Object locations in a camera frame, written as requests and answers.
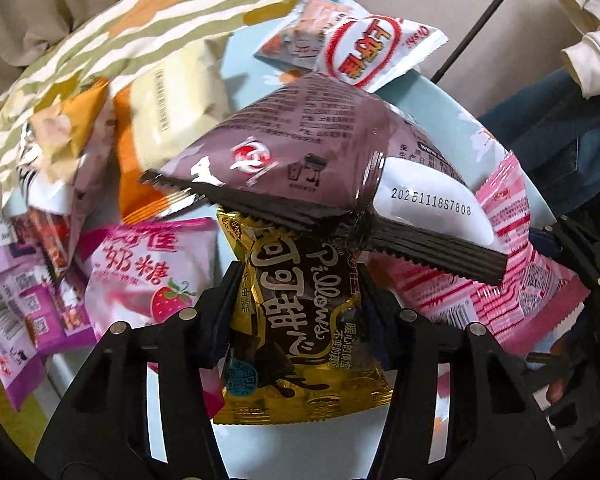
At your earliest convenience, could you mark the yellow barbecue chip bag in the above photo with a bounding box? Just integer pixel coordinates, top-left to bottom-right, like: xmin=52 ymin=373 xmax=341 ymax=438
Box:
xmin=17 ymin=78 xmax=116 ymax=275

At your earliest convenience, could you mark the floral striped duvet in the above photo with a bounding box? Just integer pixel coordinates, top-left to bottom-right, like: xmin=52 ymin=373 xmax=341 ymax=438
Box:
xmin=0 ymin=0 xmax=300 ymax=197

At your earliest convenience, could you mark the black cable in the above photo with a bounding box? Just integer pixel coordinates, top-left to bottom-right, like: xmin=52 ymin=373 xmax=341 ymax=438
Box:
xmin=429 ymin=0 xmax=537 ymax=85

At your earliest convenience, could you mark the orange cream chip bag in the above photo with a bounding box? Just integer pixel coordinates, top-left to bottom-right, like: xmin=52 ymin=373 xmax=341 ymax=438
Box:
xmin=114 ymin=32 xmax=230 ymax=224

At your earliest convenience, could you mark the pink striped snack packet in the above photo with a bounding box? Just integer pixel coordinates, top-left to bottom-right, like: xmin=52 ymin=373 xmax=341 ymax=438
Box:
xmin=369 ymin=152 xmax=592 ymax=359

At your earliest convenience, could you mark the strawberry milk candy packet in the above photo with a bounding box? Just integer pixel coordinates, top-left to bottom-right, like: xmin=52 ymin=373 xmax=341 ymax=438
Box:
xmin=76 ymin=216 xmax=226 ymax=418

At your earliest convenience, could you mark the purple snack packet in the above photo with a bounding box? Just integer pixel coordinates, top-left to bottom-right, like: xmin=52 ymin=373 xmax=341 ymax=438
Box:
xmin=0 ymin=214 xmax=95 ymax=410

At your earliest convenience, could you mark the red white blue snack packet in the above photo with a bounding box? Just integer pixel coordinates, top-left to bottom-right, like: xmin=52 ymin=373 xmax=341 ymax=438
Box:
xmin=253 ymin=0 xmax=358 ymax=70

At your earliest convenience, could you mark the brown wafer packet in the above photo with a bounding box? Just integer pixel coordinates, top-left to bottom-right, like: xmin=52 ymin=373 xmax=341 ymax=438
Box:
xmin=142 ymin=74 xmax=507 ymax=285

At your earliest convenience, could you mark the red white round-logo packet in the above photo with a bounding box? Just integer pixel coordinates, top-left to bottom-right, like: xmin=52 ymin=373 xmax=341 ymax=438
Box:
xmin=315 ymin=14 xmax=448 ymax=93

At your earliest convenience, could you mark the gold cocoa pillows packet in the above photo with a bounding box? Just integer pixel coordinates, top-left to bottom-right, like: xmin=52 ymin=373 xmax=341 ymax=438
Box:
xmin=213 ymin=210 xmax=392 ymax=425

